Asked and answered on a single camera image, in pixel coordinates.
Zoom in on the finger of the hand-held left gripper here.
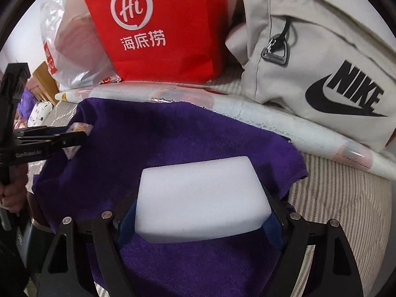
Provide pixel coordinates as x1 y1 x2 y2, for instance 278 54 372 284
12 126 75 138
14 131 88 154

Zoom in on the red paper bag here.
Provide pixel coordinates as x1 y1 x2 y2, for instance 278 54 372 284
79 0 229 84

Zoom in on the grey waist bag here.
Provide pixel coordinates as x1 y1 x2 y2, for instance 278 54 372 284
225 0 396 153

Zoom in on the person's left hand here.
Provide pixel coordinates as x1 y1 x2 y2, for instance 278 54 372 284
0 173 31 214

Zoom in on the white sponge block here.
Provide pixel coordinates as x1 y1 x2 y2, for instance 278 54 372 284
134 156 273 241

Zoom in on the wooden nightstand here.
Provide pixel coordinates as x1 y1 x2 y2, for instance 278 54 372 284
31 62 62 106

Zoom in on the white printed pillow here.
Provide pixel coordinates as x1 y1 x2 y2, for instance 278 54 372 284
28 100 54 127

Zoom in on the small printed tissue packet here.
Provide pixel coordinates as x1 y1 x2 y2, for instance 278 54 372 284
63 123 94 160

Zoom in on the white plastic shopping bag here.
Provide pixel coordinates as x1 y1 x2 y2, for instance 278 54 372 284
40 0 123 91

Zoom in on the person's dark clothing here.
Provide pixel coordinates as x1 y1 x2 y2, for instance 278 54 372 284
0 212 42 297

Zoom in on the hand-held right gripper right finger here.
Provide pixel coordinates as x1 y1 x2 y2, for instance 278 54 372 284
261 186 364 297

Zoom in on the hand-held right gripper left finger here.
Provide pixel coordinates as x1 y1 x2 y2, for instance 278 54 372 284
37 192 140 297

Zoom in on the purple towel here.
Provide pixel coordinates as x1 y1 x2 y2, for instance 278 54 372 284
31 97 308 297

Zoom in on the purple fluffy cloth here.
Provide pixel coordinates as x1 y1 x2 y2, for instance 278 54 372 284
17 90 33 121

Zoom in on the white patterned paper roll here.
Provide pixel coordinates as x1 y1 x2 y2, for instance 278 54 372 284
56 82 396 180

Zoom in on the striped mattress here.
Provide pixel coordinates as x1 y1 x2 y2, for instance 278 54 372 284
26 65 396 297

